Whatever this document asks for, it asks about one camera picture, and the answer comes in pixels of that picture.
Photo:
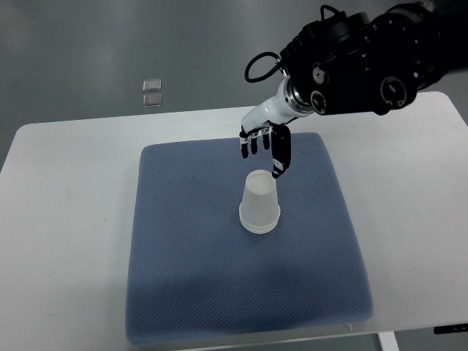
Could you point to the black table control panel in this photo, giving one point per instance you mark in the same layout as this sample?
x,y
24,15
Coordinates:
x,y
446,329

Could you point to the white table leg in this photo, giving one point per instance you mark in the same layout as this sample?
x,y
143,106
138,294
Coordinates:
x,y
388,341

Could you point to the blue textured cushion mat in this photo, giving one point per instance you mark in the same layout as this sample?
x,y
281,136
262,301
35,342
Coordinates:
x,y
195,272

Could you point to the lower silver floor plate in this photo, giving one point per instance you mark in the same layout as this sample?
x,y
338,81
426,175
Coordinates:
x,y
152,100

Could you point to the black white robotic hand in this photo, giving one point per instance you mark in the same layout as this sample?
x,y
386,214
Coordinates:
x,y
269,121

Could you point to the upper silver floor plate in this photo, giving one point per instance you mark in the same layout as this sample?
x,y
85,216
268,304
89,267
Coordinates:
x,y
154,84

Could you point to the silver floor plate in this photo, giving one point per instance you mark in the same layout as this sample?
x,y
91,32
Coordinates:
x,y
152,100
154,84

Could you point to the white paper cup on mat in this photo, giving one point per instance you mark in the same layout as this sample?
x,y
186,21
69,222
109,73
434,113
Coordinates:
x,y
258,229

